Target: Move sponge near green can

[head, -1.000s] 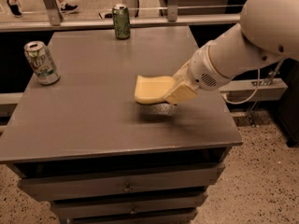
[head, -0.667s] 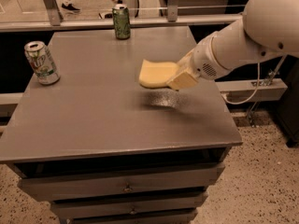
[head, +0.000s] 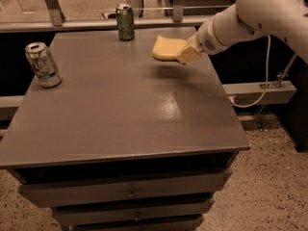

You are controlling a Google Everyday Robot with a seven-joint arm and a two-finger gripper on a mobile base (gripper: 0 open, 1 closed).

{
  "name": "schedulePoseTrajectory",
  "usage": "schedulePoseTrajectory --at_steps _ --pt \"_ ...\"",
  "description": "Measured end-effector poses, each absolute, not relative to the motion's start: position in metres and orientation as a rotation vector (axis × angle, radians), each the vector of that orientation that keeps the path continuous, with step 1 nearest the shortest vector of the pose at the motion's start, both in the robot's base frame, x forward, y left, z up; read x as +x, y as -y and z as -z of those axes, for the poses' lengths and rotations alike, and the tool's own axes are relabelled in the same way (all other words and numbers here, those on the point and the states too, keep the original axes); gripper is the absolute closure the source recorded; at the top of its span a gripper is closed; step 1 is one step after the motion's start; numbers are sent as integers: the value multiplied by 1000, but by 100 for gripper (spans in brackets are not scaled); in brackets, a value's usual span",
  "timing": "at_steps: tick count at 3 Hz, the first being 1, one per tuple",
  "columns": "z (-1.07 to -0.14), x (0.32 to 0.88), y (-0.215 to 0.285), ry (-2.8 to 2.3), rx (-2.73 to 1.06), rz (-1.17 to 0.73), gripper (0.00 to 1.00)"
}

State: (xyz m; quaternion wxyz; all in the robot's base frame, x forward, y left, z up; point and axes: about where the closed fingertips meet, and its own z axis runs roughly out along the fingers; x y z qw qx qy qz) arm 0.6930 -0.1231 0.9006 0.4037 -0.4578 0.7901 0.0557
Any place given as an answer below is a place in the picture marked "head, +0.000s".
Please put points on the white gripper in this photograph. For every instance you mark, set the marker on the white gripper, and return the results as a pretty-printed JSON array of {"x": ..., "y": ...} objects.
[{"x": 204, "y": 40}]

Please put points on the yellow wavy sponge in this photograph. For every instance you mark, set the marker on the yellow wavy sponge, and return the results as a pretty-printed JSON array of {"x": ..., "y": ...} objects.
[{"x": 166, "y": 49}]

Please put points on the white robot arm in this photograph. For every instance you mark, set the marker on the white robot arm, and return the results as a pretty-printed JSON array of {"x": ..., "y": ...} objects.
[{"x": 248, "y": 20}]

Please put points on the green soda can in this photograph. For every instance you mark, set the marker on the green soda can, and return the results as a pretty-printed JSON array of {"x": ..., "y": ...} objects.
[{"x": 125, "y": 21}]

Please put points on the white 7up soda can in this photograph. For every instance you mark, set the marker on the white 7up soda can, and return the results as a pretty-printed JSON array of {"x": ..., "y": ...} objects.
[{"x": 41, "y": 61}]

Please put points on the grey drawer cabinet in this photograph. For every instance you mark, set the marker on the grey drawer cabinet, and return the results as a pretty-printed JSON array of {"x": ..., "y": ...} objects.
[{"x": 120, "y": 113}]

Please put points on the bottom grey drawer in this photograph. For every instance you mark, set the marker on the bottom grey drawer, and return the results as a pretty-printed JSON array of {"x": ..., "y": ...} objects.
[{"x": 181, "y": 223}]

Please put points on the grey drawer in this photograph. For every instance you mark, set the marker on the grey drawer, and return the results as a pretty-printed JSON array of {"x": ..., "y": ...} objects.
[
  {"x": 172, "y": 208},
  {"x": 181, "y": 223},
  {"x": 126, "y": 188}
]

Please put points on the top grey drawer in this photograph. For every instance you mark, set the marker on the top grey drawer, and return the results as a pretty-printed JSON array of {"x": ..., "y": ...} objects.
[{"x": 126, "y": 188}]

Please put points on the middle grey drawer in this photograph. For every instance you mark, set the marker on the middle grey drawer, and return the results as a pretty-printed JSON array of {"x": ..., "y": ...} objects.
[{"x": 172, "y": 208}]

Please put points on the grey metal window rail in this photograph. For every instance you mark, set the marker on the grey metal window rail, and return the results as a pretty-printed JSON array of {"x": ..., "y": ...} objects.
[{"x": 17, "y": 16}]

